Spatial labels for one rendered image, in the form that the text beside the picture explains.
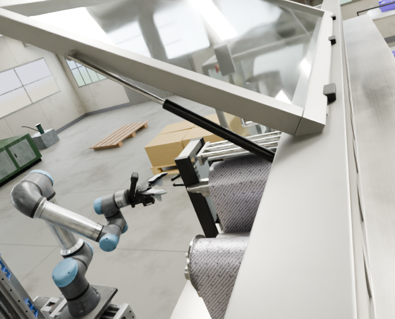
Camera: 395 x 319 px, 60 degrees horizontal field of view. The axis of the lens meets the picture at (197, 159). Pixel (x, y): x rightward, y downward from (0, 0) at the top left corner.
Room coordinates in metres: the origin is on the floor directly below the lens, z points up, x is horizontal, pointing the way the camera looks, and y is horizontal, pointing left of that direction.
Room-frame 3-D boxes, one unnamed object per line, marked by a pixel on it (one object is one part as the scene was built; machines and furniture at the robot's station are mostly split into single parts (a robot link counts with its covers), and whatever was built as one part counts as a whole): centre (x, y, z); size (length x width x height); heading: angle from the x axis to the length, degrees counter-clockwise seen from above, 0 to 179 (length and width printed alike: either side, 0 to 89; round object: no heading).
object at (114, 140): (7.26, 1.38, 0.05); 1.20 x 0.86 x 0.11; 144
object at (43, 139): (9.47, 3.91, 0.38); 0.79 x 0.63 x 0.76; 57
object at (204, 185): (0.97, -0.01, 1.33); 0.06 x 0.06 x 0.06; 61
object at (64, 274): (1.32, 0.73, 0.98); 0.13 x 0.12 x 0.14; 173
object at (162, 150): (4.57, -0.09, 0.23); 1.33 x 0.96 x 0.46; 55
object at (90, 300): (1.31, 0.73, 0.87); 0.15 x 0.15 x 0.10
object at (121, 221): (1.39, 0.45, 1.12); 0.11 x 0.08 x 0.11; 173
